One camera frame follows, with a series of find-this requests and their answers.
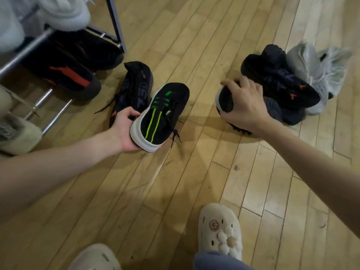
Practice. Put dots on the person's left hand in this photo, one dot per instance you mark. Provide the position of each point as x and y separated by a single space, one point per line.
122 132

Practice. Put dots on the person's right hand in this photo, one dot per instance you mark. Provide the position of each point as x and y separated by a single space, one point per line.
249 105

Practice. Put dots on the person's right thumb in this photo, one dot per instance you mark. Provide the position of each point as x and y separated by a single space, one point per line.
230 115

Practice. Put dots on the person's left thumb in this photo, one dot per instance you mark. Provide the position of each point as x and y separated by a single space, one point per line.
131 112

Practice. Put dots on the black sneaker with white sole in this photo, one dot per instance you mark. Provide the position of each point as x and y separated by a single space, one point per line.
225 102

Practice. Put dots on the black sneaker with green stripes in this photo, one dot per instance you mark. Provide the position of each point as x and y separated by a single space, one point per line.
161 115

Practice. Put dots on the person's right forearm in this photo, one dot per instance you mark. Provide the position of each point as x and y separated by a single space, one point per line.
312 168

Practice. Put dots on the person's left forearm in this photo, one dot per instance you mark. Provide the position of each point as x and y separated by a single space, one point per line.
53 168

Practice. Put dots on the black sneaker with purple print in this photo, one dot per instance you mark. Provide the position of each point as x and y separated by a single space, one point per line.
134 87

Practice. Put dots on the dark grey knit sneaker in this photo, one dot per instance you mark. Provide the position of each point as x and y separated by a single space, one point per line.
289 113

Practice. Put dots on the black sneaker with orange mark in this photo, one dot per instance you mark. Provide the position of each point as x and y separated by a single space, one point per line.
281 78

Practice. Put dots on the plain black shoe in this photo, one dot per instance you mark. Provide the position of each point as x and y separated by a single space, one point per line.
95 50

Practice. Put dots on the black shoe with red stripe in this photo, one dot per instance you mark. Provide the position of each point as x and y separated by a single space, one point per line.
66 75

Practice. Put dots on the light grey sneaker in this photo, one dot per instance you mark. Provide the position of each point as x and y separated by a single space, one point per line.
315 67

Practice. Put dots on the beige fuzzy slipper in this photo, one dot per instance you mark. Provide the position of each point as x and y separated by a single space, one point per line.
19 134
5 101

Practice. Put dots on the cream clog with flower charms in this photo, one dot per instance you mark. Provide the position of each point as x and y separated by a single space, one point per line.
219 230

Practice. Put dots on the white fluffy shoe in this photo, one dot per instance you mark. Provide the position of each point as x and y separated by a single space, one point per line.
9 22
66 12

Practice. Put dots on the metal shoe rack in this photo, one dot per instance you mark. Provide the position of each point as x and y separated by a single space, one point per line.
22 57

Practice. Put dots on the person's grey trouser leg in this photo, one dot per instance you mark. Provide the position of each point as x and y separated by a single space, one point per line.
219 262

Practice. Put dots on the plain cream clog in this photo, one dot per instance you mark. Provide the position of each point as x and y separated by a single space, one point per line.
94 258

